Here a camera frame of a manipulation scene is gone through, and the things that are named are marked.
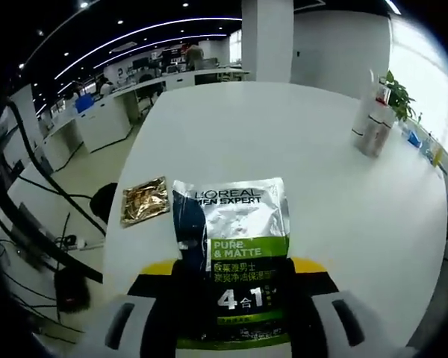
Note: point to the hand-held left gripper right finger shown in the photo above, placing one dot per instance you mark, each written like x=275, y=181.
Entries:
x=310, y=294

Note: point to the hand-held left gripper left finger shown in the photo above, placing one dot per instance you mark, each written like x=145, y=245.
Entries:
x=153, y=294

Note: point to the green silver skincare sachet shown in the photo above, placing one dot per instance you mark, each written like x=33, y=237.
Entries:
x=246, y=231

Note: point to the gold foil skincare sachet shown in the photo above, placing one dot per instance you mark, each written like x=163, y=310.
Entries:
x=145, y=201

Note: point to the silver print skincare tube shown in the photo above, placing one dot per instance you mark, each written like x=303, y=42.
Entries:
x=377, y=138

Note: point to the yellow bottle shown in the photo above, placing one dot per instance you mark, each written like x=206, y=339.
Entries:
x=438, y=158

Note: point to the white power strip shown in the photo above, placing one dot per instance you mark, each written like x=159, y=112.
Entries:
x=75, y=243

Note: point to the black office chair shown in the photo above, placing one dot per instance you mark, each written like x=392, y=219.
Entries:
x=104, y=201

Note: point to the long white office counter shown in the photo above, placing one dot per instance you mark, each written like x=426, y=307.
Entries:
x=104, y=123

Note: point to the blue packet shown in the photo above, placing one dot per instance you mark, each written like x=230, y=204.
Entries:
x=414, y=138

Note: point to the blue plastic crate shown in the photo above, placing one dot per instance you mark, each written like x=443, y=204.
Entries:
x=84, y=103

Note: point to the potted green plant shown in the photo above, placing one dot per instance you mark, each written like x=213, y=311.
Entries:
x=399, y=97

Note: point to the curved ceiling light strip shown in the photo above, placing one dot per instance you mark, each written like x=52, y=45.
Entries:
x=134, y=34
x=142, y=47

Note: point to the straight ceiling light strip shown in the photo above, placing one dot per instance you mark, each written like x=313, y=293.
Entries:
x=394, y=5

